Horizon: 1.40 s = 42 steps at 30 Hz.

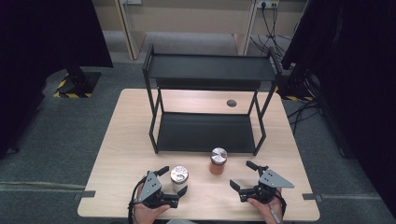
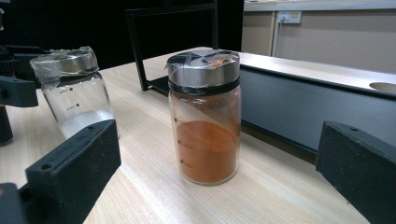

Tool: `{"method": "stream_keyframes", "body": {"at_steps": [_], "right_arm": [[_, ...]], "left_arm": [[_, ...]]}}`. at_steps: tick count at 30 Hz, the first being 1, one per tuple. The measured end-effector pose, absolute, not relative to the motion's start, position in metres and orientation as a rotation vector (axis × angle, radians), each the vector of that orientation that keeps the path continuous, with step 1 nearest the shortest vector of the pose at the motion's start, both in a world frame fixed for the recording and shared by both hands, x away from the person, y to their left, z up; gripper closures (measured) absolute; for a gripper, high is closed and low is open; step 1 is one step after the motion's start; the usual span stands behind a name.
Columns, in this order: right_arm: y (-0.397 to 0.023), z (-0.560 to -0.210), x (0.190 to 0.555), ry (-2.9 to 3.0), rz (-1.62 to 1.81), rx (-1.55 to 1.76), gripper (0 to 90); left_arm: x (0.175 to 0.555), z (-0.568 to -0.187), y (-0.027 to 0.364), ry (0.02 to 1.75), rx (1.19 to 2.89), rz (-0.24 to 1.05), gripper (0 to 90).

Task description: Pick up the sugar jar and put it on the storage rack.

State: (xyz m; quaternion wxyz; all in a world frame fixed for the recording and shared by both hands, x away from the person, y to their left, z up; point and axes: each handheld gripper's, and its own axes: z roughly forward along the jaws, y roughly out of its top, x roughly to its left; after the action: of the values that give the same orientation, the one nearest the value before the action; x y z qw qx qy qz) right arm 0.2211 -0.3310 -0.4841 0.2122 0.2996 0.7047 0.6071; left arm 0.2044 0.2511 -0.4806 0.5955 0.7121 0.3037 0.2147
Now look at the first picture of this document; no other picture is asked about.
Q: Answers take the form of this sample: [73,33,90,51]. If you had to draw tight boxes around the black curtain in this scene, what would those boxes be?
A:
[0,0,114,160]
[281,0,396,218]

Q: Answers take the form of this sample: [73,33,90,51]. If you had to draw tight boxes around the white wall power outlet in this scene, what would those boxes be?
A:
[256,0,280,9]

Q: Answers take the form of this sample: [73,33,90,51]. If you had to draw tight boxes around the glass jar with white powder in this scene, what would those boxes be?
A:
[169,164,190,193]

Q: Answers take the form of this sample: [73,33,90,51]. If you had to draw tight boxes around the thin gray cable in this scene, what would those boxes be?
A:
[270,208,283,224]

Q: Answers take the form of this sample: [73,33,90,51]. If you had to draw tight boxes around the black cables from outlet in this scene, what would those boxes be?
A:
[250,3,292,59]

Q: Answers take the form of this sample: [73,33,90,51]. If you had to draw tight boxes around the black cables on floor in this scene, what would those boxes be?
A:
[286,97,321,136]

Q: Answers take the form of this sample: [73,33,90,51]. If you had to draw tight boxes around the yellow black hazard tape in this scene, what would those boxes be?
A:
[53,77,93,99]
[274,85,314,103]

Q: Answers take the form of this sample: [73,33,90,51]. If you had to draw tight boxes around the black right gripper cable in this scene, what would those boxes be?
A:
[274,188,288,218]

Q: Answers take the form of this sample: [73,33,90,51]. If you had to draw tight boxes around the person's left hand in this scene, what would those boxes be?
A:
[134,183,172,224]

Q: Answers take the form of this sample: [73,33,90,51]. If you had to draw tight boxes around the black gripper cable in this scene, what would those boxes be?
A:
[127,175,149,224]
[274,188,288,218]

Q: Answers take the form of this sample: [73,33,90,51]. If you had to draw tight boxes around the glass jar with orange powder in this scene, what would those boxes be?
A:
[208,147,229,176]

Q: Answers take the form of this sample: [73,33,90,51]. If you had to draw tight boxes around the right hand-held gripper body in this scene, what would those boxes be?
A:
[238,166,295,205]

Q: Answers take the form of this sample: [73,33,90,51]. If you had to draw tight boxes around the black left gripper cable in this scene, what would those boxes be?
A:
[127,175,149,224]

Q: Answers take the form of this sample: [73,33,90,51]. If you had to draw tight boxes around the black stand base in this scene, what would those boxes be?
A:
[55,63,102,96]
[275,62,316,99]

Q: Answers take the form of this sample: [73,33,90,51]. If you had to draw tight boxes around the gray floor tape piece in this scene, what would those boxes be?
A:
[73,189,96,201]
[302,192,324,203]

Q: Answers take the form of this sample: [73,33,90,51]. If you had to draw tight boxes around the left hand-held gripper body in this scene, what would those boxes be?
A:
[135,170,180,210]

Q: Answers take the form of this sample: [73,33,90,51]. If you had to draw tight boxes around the person's right hand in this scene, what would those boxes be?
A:
[247,188,285,224]

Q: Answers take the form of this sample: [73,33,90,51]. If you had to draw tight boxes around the black metal two-tier shelf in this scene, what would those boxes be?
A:
[142,43,284,157]

